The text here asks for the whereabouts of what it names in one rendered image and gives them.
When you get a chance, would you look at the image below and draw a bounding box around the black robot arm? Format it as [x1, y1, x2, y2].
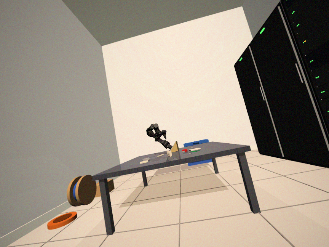
[146, 123, 173, 150]

